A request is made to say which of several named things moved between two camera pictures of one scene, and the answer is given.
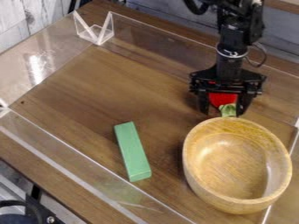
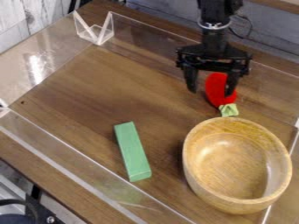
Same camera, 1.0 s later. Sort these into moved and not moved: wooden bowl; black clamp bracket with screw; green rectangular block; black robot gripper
Moved: black robot gripper
Not moved: wooden bowl; green rectangular block; black clamp bracket with screw
